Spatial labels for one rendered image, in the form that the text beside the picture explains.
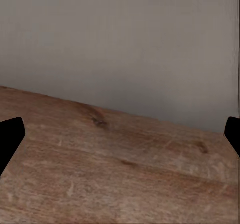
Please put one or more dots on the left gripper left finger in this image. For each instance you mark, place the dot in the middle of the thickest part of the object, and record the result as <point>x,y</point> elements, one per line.
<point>12,133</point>

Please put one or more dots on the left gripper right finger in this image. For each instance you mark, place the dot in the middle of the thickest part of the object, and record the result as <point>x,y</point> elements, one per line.
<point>232,132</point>

